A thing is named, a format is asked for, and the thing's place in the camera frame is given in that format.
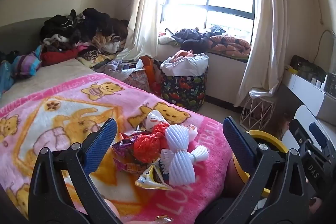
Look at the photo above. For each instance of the orange bag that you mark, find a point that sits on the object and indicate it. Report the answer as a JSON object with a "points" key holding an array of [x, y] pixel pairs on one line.
{"points": [[150, 69]]}

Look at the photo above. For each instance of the red plastic bag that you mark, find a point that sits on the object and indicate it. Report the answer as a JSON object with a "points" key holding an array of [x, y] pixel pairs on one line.
{"points": [[147, 145]]}

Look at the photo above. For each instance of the black bin with yellow rim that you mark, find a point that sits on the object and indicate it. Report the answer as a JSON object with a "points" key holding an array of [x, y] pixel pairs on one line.
{"points": [[265, 134]]}

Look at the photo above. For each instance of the dark jacket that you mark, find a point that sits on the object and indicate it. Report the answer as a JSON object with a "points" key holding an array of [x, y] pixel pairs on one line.
{"points": [[191, 37]]}

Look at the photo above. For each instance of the green camouflage bag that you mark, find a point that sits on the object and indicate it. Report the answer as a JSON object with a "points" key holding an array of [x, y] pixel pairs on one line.
{"points": [[307, 69]]}

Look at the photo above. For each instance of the yellow box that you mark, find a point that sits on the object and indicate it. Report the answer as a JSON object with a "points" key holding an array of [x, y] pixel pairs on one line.
{"points": [[292, 69]]}

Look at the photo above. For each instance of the beige bed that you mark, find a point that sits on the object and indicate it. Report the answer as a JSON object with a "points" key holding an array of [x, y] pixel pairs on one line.
{"points": [[47, 77]]}

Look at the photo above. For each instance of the striped purple cloth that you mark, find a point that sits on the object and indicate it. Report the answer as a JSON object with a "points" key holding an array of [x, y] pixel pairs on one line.
{"points": [[26, 64]]}

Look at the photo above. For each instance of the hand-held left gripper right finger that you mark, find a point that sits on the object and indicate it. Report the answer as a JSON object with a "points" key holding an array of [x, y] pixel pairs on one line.
{"points": [[239, 140]]}

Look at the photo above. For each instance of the cream curtain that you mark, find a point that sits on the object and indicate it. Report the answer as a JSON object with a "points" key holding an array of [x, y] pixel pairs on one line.
{"points": [[147, 8], [265, 29]]}

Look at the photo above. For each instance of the lavender white cloth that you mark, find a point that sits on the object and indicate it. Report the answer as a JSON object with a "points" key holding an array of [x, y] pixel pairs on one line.
{"points": [[115, 67]]}

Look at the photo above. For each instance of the gold snack wrapper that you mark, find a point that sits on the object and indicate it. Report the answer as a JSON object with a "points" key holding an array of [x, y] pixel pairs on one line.
{"points": [[149, 179]]}

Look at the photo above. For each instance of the orange patterned quilt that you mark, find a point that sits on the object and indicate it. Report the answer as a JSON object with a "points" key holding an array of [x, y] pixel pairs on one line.
{"points": [[231, 45]]}

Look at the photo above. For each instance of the orange purple snack wrapper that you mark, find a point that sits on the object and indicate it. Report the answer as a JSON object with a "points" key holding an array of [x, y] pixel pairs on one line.
{"points": [[128, 166]]}

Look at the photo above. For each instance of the person's left hand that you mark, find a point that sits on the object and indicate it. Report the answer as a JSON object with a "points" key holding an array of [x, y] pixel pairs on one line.
{"points": [[147, 220]]}

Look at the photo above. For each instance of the person's right hand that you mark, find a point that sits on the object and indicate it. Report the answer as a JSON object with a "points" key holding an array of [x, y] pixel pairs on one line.
{"points": [[315, 204]]}

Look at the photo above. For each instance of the light blue cloth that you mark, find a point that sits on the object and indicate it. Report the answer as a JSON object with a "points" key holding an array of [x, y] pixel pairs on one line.
{"points": [[5, 77]]}

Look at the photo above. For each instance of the pile of clothes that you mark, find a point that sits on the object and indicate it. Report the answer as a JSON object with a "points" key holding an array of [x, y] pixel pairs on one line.
{"points": [[86, 27]]}

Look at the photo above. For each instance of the floral patterned cushion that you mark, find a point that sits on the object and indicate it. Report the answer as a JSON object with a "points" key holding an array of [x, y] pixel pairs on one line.
{"points": [[137, 81]]}

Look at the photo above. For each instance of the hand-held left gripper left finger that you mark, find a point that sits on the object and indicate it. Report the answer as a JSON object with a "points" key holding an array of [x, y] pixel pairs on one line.
{"points": [[101, 142]]}

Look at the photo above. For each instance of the pink bear-print blanket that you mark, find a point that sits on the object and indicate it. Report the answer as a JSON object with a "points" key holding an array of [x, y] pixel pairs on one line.
{"points": [[183, 187]]}

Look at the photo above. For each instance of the large white plastic bag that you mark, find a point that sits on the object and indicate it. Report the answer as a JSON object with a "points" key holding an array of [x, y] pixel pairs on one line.
{"points": [[186, 65]]}

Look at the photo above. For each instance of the white desk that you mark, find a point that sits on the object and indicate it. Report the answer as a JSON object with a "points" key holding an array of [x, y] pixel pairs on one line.
{"points": [[309, 92]]}

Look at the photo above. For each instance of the light pillow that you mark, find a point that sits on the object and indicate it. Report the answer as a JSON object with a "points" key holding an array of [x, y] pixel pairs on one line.
{"points": [[165, 39]]}

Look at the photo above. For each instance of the white foam fruit net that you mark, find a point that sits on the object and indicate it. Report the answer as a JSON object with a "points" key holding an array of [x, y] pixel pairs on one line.
{"points": [[181, 161]]}

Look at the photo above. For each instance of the dinosaur print laundry basket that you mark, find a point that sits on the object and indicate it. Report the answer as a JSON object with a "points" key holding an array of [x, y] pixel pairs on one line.
{"points": [[183, 90]]}

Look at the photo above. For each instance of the white window bench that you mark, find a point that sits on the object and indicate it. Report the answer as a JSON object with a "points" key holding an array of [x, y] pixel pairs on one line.
{"points": [[223, 77]]}

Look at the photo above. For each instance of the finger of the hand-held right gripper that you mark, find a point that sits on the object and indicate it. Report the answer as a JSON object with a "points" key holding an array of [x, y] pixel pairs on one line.
{"points": [[299, 132], [317, 133]]}

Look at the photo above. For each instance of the pink cloth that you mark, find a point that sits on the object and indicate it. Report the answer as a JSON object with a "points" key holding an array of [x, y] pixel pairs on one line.
{"points": [[181, 54]]}

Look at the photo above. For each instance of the white bag with red print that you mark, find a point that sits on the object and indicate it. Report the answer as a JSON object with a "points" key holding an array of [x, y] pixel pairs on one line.
{"points": [[155, 119]]}

